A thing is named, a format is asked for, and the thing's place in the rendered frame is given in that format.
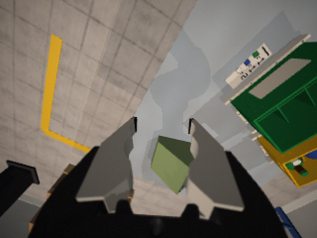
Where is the white bottle with grey label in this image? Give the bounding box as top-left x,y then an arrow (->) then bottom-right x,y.
291,159 -> 301,166

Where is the blue bottle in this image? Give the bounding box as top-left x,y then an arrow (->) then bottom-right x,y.
304,150 -> 317,159

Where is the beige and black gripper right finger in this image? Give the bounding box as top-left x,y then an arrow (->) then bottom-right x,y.
186,118 -> 288,238

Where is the beige paper pick list strip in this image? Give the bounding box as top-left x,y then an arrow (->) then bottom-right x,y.
225,43 -> 272,89

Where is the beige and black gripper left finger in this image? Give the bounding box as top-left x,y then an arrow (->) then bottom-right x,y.
28,116 -> 137,238

